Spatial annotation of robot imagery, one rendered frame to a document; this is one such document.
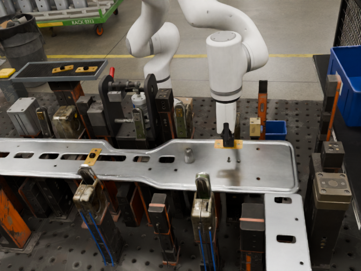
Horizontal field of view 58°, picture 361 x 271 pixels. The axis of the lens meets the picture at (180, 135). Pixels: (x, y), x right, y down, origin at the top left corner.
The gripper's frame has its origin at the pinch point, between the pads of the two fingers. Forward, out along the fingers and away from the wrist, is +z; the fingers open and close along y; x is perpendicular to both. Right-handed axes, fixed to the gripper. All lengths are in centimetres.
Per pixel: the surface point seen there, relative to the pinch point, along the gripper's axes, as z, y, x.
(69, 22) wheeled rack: 84, -347, -248
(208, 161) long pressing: 9.4, 0.4, -6.6
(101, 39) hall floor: 109, -342, -205
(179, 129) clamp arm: 7.7, -13.7, -18.5
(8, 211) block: 21, 16, -76
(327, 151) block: 1.7, 3.0, 27.1
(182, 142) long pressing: 9.4, -8.4, -16.7
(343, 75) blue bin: -5.4, -25.8, 35.2
